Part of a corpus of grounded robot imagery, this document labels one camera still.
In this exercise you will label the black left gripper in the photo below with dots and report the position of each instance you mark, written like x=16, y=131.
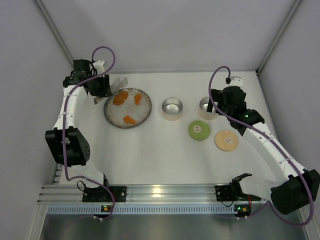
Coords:
x=105, y=86

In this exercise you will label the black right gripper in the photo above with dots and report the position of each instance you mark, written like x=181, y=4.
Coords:
x=218, y=99

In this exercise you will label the steel lunch container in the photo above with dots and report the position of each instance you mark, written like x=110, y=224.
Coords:
x=172, y=108
x=202, y=110

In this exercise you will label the steel tongs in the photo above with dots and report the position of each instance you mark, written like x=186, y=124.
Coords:
x=117, y=84

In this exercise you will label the orange food piece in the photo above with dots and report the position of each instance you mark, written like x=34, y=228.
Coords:
x=129, y=120
x=120, y=98
x=137, y=98

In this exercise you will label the green round lid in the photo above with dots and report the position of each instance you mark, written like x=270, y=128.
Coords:
x=199, y=130

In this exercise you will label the beige round lid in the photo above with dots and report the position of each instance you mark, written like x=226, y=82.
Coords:
x=226, y=140

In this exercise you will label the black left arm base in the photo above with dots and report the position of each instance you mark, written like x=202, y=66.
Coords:
x=100, y=194

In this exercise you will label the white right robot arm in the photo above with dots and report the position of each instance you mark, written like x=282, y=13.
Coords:
x=294, y=186

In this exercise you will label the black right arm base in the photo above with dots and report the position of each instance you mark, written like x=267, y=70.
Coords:
x=232, y=191

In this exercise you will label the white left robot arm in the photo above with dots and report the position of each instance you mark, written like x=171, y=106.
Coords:
x=66, y=142

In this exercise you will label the speckled ceramic plate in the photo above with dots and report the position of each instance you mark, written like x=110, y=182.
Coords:
x=114, y=114

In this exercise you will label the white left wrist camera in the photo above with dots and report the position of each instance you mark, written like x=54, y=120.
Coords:
x=97, y=67

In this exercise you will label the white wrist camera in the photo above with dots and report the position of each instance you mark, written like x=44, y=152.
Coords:
x=236, y=81
x=97, y=67

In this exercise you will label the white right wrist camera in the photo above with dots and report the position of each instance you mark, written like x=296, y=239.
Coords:
x=236, y=81

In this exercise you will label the aluminium frame rail left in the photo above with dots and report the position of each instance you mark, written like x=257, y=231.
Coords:
x=54, y=30

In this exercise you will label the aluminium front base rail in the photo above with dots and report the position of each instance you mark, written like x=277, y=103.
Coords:
x=136, y=194

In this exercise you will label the grey slotted cable duct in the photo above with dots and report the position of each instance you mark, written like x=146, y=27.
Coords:
x=140, y=209

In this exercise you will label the aluminium frame post right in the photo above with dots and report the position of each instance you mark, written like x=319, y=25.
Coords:
x=293, y=10

